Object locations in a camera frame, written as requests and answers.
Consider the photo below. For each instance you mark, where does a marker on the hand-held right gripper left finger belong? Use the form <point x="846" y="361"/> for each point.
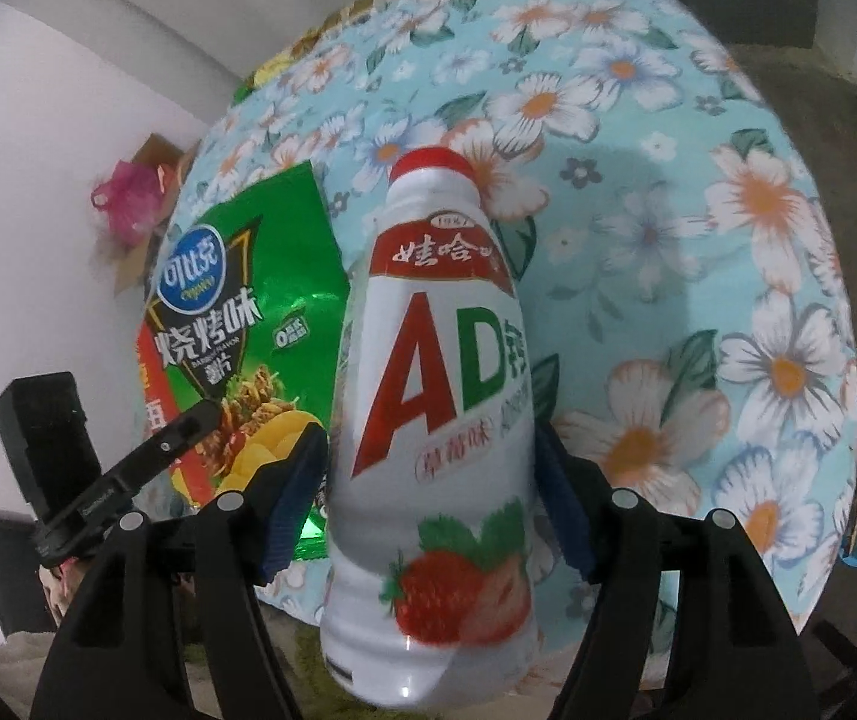
<point x="295" y="510"/>

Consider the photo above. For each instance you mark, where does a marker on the pink plastic bag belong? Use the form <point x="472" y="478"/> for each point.
<point x="128" y="199"/>

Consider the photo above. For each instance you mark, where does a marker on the white strawberry milk bottle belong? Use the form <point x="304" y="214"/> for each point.
<point x="428" y="465"/>

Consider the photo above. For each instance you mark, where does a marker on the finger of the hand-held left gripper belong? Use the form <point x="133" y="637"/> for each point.
<point x="173" y="439"/>

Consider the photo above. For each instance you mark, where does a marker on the green chip bag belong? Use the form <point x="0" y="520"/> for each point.
<point x="248" y="277"/>

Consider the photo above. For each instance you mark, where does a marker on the floral light blue blanket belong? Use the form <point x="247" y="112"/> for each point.
<point x="660" y="240"/>

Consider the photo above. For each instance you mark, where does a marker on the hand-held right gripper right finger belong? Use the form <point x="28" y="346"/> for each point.
<point x="567" y="517"/>

